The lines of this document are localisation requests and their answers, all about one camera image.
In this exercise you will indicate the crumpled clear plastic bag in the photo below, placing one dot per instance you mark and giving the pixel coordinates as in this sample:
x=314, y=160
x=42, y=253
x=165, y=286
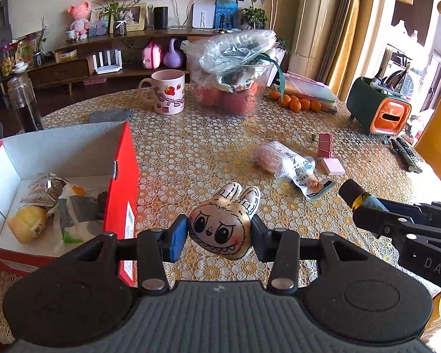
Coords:
x=224, y=49

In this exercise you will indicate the white router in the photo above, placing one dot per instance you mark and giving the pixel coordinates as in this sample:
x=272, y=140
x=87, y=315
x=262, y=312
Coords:
x=107, y=69

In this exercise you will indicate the black speaker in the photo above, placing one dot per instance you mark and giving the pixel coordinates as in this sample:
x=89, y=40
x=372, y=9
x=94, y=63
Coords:
x=161, y=17

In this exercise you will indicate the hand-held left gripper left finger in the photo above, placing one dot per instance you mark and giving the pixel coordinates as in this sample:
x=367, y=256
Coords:
x=178, y=239

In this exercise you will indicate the blue picture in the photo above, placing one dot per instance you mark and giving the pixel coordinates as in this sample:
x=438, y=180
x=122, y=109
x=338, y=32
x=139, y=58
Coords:
x=226, y=14

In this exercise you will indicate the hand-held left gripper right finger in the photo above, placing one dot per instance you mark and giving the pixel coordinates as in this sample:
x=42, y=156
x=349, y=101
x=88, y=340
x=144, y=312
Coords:
x=259, y=239

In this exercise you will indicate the jar of yellow balls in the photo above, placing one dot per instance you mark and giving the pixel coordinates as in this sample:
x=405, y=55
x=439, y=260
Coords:
x=6, y=64

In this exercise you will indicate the yellow photo frame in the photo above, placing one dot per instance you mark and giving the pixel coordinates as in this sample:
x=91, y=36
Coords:
x=138, y=16

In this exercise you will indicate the red cardboard box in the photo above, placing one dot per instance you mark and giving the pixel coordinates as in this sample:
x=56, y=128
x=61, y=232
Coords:
x=128, y=176

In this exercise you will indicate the tall clear glass jar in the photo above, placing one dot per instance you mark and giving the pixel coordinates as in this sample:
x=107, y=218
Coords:
x=24, y=106

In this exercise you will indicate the white panel device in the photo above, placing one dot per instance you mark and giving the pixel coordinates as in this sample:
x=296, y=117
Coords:
x=203, y=15

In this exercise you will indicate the plant in dark vase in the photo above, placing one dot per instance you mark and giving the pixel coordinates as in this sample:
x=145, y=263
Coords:
x=37, y=58

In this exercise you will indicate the pink toy suitcase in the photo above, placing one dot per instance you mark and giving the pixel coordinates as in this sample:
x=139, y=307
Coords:
x=151, y=57

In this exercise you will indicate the potted grass plant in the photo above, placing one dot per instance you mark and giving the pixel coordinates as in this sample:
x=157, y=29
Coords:
x=119, y=27

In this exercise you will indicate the wooden television cabinet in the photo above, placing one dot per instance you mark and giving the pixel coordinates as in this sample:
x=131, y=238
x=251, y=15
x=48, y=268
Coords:
x=58, y=73

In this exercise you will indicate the crinkled silver snack packet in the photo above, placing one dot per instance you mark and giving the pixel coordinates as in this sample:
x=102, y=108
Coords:
x=44, y=191

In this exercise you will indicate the white bowl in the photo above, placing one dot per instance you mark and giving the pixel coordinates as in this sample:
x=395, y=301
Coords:
x=21, y=68

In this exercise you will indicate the pink plush doll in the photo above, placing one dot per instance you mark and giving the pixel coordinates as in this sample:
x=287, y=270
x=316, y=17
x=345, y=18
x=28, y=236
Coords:
x=79, y=18

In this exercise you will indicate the purple gourd-shaped ornament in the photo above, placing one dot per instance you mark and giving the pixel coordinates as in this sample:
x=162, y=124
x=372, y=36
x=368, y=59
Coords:
x=174, y=59

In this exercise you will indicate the potted indoor tree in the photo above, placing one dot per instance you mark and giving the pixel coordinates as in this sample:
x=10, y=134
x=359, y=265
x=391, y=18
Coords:
x=255, y=16

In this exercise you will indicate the clear bread packet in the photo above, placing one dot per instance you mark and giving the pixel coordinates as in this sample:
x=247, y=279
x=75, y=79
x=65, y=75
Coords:
x=279, y=158

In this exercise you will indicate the pink eraser block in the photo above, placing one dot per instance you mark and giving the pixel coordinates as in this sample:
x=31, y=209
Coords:
x=333, y=166

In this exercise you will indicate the white green plastic packet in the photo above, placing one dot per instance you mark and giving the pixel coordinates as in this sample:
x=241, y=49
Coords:
x=75, y=209

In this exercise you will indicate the lace-covered desktop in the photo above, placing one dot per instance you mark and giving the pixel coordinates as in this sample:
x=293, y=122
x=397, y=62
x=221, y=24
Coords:
x=205, y=154

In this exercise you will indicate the picture card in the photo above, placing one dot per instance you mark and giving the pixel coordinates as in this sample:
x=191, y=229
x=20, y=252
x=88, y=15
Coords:
x=97, y=25

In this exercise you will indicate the pink strawberry mug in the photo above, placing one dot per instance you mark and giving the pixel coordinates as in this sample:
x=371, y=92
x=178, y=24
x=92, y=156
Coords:
x=169, y=95

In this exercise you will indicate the yellow chair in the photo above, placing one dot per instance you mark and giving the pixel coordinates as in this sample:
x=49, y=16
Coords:
x=439, y=136

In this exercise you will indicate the small dark bottle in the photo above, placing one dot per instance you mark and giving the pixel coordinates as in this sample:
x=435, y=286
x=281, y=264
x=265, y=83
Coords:
x=356, y=195

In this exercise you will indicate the red binder clip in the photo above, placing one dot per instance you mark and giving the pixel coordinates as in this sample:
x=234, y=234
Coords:
x=325, y=145

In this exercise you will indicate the small orange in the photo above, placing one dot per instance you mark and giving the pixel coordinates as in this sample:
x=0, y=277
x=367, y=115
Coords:
x=305, y=103
x=296, y=105
x=275, y=95
x=286, y=100
x=315, y=106

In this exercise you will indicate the green orange desk organizer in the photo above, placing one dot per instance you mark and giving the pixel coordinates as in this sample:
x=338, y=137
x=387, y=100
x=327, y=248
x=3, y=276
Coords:
x=360, y=99

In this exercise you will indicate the beige rabbit monster plush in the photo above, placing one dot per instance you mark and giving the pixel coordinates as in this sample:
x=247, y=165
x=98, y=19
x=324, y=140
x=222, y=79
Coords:
x=220, y=224

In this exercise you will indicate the beige yellow curtain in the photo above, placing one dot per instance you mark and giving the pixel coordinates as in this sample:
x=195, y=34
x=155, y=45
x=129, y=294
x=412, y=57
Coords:
x=341, y=44

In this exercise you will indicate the yellow box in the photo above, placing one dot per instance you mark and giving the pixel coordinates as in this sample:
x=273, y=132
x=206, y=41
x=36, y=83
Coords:
x=66, y=56

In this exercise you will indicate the grey cloth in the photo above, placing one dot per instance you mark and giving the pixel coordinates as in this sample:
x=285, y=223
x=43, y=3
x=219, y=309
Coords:
x=110, y=116

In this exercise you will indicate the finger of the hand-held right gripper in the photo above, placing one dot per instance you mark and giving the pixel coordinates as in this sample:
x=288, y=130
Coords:
x=389, y=226
x=426, y=213

